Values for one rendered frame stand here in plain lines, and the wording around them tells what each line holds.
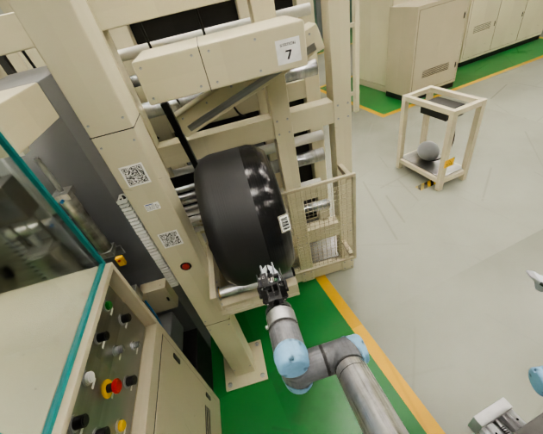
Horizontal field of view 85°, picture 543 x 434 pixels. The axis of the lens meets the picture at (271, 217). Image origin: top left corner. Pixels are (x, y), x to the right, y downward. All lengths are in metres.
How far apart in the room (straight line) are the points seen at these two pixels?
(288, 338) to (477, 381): 1.60
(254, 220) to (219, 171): 0.21
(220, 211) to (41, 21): 0.64
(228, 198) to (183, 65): 0.50
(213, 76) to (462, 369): 2.00
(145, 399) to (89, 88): 0.99
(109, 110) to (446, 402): 2.05
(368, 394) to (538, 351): 1.78
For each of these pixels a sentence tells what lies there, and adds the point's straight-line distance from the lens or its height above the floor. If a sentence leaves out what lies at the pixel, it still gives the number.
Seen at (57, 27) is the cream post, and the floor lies 1.92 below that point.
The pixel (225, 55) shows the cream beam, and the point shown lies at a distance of 1.19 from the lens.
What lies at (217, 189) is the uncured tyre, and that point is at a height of 1.41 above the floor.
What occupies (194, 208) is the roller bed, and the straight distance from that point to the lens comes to 1.60.
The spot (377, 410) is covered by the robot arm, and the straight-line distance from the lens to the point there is 0.69.
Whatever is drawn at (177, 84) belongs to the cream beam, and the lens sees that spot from 1.21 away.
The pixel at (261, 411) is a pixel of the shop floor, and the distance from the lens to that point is 2.06.
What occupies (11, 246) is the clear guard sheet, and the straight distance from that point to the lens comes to 0.89.
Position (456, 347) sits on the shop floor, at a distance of 2.26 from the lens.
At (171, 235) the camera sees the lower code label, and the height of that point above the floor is 1.24.
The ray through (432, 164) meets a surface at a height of 0.13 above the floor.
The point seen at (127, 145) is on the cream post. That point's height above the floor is 1.61.
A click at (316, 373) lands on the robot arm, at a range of 0.81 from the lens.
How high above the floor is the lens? 1.92
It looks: 39 degrees down
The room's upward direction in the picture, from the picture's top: 14 degrees counter-clockwise
